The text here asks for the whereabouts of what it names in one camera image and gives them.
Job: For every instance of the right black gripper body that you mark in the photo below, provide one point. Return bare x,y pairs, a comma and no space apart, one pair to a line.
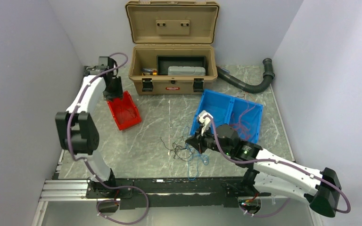
206,141

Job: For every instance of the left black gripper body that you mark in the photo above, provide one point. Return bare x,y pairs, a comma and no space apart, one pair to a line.
114,90

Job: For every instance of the blue two-compartment plastic bin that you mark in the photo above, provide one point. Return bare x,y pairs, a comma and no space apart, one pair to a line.
243,116

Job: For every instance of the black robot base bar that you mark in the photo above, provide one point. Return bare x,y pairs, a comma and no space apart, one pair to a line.
174,192

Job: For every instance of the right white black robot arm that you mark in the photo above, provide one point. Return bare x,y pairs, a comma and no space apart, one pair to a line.
269,173

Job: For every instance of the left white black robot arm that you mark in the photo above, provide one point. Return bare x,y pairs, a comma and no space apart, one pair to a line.
77,131

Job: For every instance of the red plastic bin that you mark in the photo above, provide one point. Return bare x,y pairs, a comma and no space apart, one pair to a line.
124,111

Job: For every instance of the black tray in toolbox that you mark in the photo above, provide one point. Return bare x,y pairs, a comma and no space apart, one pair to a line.
164,62

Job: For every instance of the silver wrench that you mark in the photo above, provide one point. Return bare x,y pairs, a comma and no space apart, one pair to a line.
240,94

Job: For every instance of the grey case in toolbox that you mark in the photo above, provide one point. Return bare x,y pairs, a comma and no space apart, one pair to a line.
186,71

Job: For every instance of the tan plastic toolbox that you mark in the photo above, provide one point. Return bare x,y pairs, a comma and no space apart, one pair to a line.
171,28

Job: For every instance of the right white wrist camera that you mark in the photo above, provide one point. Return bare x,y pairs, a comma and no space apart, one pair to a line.
205,119

